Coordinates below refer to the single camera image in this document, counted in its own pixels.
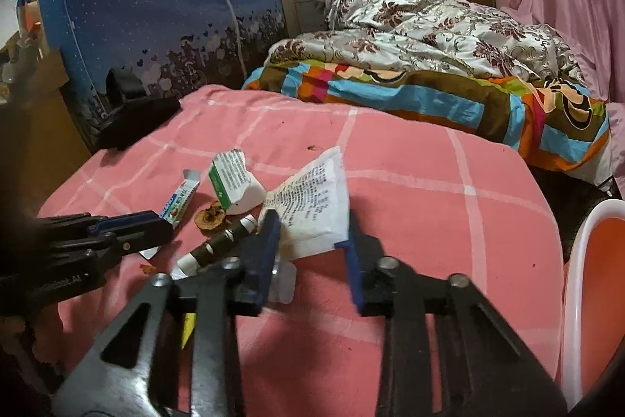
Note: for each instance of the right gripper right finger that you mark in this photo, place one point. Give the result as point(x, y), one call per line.
point(443, 333)

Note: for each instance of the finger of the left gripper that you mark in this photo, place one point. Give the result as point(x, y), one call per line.
point(123, 235)
point(85, 222)

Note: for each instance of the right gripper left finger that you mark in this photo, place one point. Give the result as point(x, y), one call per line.
point(132, 367)

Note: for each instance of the white ointment tube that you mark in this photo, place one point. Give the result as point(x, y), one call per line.
point(179, 201)

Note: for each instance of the brown dried peel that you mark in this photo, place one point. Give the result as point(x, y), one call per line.
point(210, 218)

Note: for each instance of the gold foil wrapper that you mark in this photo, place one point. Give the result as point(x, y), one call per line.
point(188, 328)

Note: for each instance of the green white medicine box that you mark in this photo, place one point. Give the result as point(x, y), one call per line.
point(236, 189)

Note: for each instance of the clear plastic blister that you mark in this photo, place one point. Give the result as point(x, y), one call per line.
point(283, 282)

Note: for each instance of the white printed paper leaflet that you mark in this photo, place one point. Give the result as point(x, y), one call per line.
point(313, 206)

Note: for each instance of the orange white trash bin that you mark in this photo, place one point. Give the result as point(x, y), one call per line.
point(592, 343)

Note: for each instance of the person's left hand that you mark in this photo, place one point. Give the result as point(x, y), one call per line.
point(33, 344)

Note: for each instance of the wooden desk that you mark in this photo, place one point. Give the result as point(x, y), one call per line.
point(52, 148)

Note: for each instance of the pink plaid blanket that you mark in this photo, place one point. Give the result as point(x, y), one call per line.
point(440, 200)

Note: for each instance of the colourful cartoon bedsheet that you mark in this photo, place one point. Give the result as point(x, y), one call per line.
point(555, 125)

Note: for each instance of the grey bedside cabinet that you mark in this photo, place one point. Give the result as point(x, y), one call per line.
point(311, 15)

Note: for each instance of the floral white brown duvet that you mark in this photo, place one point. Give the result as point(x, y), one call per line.
point(448, 36)

